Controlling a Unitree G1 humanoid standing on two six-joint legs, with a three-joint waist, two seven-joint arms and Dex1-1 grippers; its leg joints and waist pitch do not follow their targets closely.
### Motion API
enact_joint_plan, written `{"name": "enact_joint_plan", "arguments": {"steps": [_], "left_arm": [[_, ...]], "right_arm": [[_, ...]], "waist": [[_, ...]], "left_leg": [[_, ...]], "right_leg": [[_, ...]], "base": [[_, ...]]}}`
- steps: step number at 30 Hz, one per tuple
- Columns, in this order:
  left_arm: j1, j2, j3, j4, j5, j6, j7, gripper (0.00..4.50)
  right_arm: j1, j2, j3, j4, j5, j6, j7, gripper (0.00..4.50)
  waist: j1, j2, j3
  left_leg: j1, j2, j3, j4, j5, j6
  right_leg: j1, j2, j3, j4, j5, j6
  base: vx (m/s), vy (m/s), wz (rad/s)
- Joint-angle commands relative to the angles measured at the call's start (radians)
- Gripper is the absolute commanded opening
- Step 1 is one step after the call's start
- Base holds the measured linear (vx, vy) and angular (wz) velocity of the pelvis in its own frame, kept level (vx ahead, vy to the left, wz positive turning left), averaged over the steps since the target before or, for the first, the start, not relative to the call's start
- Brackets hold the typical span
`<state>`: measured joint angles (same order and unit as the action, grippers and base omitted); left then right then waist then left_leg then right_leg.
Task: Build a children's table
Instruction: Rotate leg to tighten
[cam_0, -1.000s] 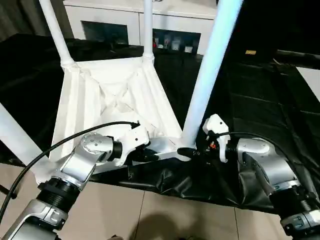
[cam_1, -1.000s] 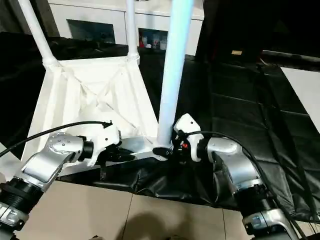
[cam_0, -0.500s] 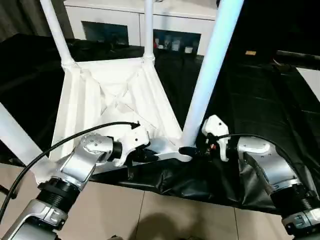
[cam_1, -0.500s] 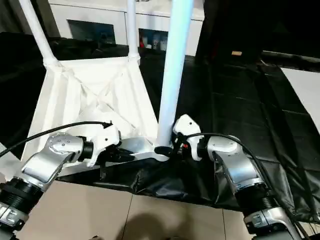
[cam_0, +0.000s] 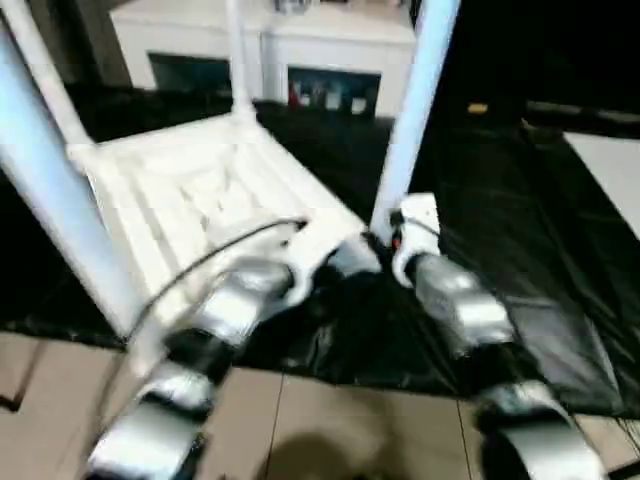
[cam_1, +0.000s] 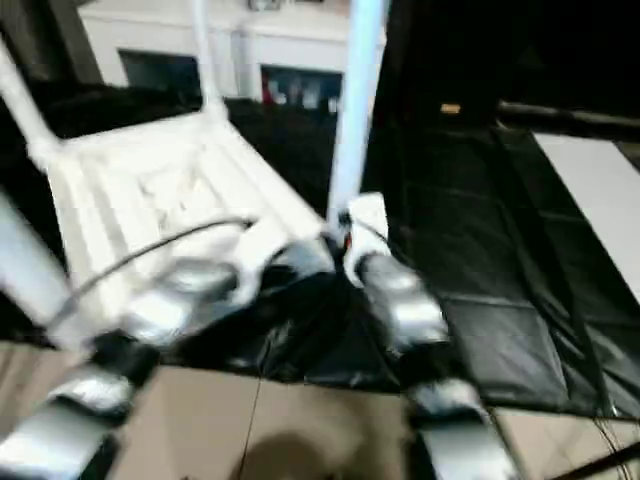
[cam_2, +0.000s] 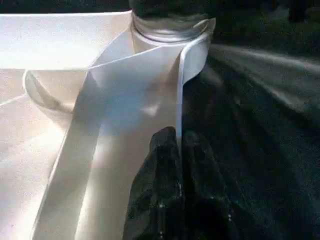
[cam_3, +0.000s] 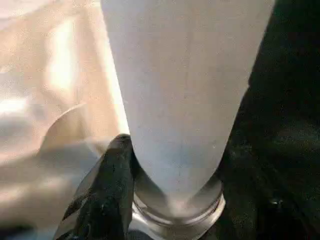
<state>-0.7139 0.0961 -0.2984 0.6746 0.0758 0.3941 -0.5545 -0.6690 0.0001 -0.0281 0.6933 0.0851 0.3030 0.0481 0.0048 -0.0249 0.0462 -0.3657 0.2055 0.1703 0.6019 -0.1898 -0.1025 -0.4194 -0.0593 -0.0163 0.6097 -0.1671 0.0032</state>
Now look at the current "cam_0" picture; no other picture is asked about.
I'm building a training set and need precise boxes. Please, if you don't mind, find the black metal stand foot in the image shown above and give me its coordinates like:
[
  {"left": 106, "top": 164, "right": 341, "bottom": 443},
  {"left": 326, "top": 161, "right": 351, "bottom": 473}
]
[{"left": 0, "top": 339, "right": 44, "bottom": 415}]

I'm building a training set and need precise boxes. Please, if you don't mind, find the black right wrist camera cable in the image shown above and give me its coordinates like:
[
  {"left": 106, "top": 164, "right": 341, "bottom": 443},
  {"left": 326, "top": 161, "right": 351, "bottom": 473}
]
[{"left": 394, "top": 214, "right": 444, "bottom": 236}]

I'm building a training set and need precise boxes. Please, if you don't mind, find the white plastic table top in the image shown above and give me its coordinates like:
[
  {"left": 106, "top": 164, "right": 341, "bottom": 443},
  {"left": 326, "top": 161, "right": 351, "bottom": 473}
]
[{"left": 67, "top": 107, "right": 386, "bottom": 381}]

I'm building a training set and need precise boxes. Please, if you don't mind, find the black mat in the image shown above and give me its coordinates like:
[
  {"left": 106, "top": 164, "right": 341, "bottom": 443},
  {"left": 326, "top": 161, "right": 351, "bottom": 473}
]
[{"left": 0, "top": 79, "right": 640, "bottom": 419}]

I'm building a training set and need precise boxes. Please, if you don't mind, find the grey curtain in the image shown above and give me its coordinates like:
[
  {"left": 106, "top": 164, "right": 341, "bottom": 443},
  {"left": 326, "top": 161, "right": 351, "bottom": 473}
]
[{"left": 29, "top": 0, "right": 131, "bottom": 86}]

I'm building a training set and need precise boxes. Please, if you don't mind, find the white sheet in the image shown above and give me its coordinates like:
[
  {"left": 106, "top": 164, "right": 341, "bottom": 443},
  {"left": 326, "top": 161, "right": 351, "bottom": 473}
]
[{"left": 562, "top": 132, "right": 640, "bottom": 231}]

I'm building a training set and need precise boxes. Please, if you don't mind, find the white cabinet with glass doors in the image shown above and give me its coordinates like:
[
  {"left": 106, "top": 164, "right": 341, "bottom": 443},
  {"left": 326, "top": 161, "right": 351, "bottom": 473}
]
[{"left": 108, "top": 0, "right": 416, "bottom": 119}]

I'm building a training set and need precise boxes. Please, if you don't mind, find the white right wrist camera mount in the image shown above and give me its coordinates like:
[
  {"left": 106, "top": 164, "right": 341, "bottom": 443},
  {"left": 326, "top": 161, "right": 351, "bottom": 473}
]
[{"left": 389, "top": 192, "right": 441, "bottom": 289}]

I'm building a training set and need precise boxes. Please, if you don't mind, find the white plastic table leg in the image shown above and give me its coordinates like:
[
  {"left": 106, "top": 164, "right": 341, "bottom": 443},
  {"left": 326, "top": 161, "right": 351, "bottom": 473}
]
[
  {"left": 368, "top": 0, "right": 461, "bottom": 246},
  {"left": 224, "top": 0, "right": 259, "bottom": 126},
  {"left": 0, "top": 24, "right": 166, "bottom": 381},
  {"left": 0, "top": 0, "right": 96, "bottom": 151}
]

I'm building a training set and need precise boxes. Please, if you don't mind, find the grey crumpled bundle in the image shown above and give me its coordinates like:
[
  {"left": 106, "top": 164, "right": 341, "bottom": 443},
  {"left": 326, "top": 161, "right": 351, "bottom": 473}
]
[{"left": 274, "top": 0, "right": 314, "bottom": 16}]

